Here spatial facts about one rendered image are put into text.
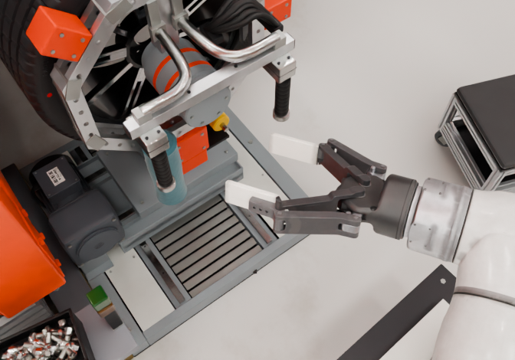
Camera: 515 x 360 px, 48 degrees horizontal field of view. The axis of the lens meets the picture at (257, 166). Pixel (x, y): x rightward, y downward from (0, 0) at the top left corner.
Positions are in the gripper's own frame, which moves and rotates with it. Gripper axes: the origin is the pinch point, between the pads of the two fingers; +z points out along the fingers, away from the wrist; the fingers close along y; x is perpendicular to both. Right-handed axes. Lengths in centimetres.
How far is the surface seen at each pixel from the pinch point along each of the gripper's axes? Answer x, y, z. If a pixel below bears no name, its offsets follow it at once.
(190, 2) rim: 3, -65, 47
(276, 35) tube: 2, -53, 19
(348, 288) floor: 100, -91, 0
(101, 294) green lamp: 56, -15, 42
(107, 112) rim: 32, -53, 66
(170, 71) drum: 13, -47, 42
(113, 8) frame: -4, -34, 47
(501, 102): 43, -142, -31
